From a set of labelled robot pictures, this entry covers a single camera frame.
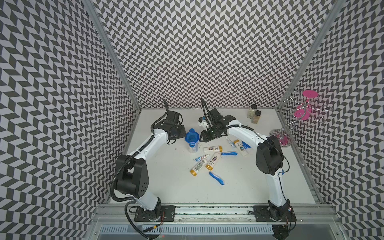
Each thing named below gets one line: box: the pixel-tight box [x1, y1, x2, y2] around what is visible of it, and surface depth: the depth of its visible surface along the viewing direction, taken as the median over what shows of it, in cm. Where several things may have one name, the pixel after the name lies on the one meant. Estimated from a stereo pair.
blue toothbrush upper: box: [221, 151, 238, 156], surface depth 96 cm
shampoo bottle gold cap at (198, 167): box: [189, 158, 208, 177], surface depth 88 cm
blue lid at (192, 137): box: [184, 128, 200, 148], surface depth 89 cm
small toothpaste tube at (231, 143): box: [225, 136, 237, 149], surface depth 100 cm
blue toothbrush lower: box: [209, 171, 225, 185], surface depth 86 cm
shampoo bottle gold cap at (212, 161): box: [205, 152, 221, 171], surface depth 91 cm
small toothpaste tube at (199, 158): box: [193, 154, 210, 162], surface depth 93 cm
